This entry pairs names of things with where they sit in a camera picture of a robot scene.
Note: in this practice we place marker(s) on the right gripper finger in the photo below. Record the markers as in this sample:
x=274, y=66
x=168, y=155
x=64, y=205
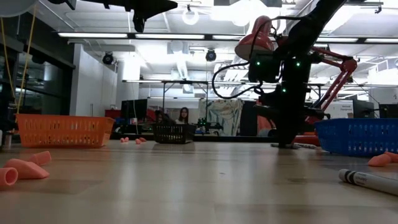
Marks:
x=286, y=133

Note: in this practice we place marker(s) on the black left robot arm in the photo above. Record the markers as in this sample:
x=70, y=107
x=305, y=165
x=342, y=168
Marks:
x=93, y=2

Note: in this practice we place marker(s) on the person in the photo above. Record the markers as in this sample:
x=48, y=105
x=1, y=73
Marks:
x=183, y=115

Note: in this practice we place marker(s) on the orange plastic basket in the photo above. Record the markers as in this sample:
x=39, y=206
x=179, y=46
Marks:
x=62, y=132

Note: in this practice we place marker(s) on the blue plastic basket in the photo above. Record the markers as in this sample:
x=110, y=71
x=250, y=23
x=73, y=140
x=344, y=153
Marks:
x=357, y=137

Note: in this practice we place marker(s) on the pale painted mural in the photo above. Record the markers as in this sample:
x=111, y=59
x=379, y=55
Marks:
x=224, y=112

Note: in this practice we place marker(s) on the black curtain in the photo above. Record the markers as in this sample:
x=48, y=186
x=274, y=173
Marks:
x=248, y=119

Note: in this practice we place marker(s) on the white desk lamp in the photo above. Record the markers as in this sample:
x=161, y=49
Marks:
x=14, y=6

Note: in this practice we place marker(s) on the black monitor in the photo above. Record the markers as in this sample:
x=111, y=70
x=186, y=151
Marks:
x=363, y=109
x=133, y=110
x=388, y=110

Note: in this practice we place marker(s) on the black-legged tall table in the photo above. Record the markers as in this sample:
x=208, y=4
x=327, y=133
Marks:
x=185, y=82
x=315, y=84

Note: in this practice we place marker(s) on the red desk lamp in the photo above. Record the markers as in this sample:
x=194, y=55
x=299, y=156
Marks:
x=264, y=40

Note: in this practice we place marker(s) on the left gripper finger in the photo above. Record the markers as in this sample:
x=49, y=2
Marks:
x=158, y=7

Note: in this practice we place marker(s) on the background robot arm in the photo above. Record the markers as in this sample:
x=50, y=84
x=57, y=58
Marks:
x=206, y=124
x=163, y=117

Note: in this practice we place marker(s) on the black ceiling spotlight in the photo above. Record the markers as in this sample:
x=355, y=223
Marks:
x=108, y=58
x=210, y=55

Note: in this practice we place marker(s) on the ceiling light strip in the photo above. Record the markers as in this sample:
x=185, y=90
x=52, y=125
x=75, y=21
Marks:
x=93, y=35
x=169, y=36
x=379, y=40

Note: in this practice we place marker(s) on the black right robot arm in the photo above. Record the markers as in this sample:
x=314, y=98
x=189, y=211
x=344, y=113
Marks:
x=301, y=34

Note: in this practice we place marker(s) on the pink eraser caps left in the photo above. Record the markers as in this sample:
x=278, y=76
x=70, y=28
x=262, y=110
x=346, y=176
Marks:
x=26, y=169

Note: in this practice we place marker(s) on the orange curtain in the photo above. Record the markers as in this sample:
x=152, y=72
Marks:
x=262, y=123

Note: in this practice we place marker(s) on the black plastic basket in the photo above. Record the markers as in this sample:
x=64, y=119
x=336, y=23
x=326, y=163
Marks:
x=173, y=133

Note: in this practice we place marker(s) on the white sign board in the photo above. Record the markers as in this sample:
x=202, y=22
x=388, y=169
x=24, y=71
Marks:
x=340, y=109

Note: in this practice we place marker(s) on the grey clamp knob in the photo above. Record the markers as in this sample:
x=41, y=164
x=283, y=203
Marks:
x=7, y=140

